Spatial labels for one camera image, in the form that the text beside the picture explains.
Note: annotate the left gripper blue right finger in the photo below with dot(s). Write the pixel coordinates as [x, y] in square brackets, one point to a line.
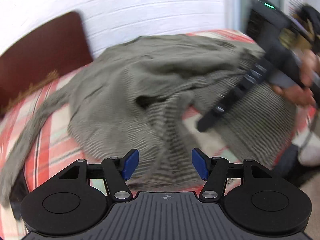
[213, 171]

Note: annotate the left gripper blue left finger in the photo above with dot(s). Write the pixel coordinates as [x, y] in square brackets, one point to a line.
[116, 172]

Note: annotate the green striped checked shirt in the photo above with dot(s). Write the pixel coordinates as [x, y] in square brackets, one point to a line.
[133, 96]

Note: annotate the person's right hand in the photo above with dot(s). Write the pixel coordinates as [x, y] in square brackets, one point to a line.
[295, 94]

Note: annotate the dark brown wooden board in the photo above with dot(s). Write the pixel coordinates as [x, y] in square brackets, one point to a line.
[52, 50]

